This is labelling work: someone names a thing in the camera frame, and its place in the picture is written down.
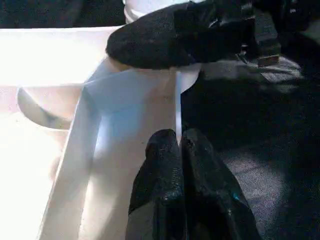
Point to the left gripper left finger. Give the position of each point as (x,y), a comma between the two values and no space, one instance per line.
(160,195)

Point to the white plastic table top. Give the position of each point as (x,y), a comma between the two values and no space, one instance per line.
(45,60)

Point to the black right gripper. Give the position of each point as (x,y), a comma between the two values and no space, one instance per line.
(285,25)

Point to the white plastic table leg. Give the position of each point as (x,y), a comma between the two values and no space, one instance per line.
(145,7)

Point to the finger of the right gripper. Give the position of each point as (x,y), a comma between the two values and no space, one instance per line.
(170,40)

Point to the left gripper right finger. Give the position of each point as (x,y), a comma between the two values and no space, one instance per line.
(215,200)

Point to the black plastic mat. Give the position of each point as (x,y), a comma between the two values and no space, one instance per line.
(265,125)

